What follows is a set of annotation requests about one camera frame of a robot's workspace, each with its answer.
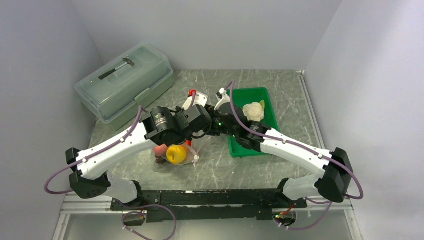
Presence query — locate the white cauliflower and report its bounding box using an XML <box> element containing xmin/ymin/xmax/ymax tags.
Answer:
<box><xmin>242</xmin><ymin>100</ymin><xmax>265</xmax><ymax>122</ymax></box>

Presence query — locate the clear zip top bag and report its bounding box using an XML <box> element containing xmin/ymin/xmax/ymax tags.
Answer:
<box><xmin>151</xmin><ymin>140</ymin><xmax>200</xmax><ymax>166</ymax></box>

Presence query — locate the orange fruit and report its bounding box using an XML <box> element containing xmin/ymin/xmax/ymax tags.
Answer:
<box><xmin>166</xmin><ymin>145</ymin><xmax>189</xmax><ymax>165</ymax></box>

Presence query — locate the pink peach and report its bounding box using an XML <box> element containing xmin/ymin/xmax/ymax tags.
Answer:
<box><xmin>153</xmin><ymin>144</ymin><xmax>169</xmax><ymax>156</ymax></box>

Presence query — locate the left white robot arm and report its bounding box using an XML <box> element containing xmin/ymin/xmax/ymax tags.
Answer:
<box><xmin>69</xmin><ymin>104</ymin><xmax>213</xmax><ymax>210</ymax></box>

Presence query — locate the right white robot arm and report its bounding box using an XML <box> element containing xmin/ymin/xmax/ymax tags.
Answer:
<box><xmin>205</xmin><ymin>102</ymin><xmax>353</xmax><ymax>208</ymax></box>

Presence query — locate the green plastic tray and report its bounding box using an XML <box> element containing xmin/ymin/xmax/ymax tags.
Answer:
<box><xmin>228</xmin><ymin>87</ymin><xmax>280</xmax><ymax>158</ymax></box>

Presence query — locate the clear plastic storage box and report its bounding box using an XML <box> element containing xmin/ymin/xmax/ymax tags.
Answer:
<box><xmin>74</xmin><ymin>43</ymin><xmax>174</xmax><ymax>124</ymax></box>

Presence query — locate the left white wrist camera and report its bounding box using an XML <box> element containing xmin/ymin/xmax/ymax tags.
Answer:
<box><xmin>181</xmin><ymin>89</ymin><xmax>208</xmax><ymax>110</ymax></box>

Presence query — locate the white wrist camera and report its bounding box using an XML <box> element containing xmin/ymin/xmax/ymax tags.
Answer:
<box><xmin>214</xmin><ymin>88</ymin><xmax>231</xmax><ymax>111</ymax></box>
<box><xmin>181</xmin><ymin>89</ymin><xmax>208</xmax><ymax>110</ymax></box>

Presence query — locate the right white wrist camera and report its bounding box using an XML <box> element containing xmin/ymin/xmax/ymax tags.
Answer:
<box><xmin>214</xmin><ymin>88</ymin><xmax>231</xmax><ymax>111</ymax></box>

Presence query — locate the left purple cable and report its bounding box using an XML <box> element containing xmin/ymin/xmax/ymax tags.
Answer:
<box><xmin>43</xmin><ymin>105</ymin><xmax>148</xmax><ymax>195</ymax></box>

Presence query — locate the purple cable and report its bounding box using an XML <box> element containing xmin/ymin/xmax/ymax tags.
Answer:
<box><xmin>223</xmin><ymin>80</ymin><xmax>365</xmax><ymax>232</ymax></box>
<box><xmin>43</xmin><ymin>105</ymin><xmax>148</xmax><ymax>195</ymax></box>

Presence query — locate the black handled hammer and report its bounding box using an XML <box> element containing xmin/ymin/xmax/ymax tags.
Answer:
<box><xmin>98</xmin><ymin>58</ymin><xmax>135</xmax><ymax>80</ymax></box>

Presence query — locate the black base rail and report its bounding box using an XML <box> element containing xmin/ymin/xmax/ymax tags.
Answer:
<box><xmin>110</xmin><ymin>189</ymin><xmax>307</xmax><ymax>223</ymax></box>

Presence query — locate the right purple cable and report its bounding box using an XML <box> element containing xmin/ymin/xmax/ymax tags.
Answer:
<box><xmin>223</xmin><ymin>80</ymin><xmax>365</xmax><ymax>232</ymax></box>

